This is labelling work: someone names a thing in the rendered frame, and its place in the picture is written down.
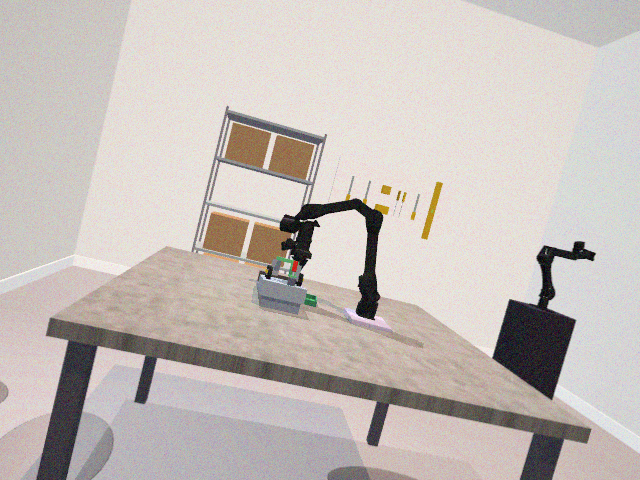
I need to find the green tray rim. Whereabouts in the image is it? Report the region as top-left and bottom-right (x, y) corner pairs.
(304, 294), (317, 307)

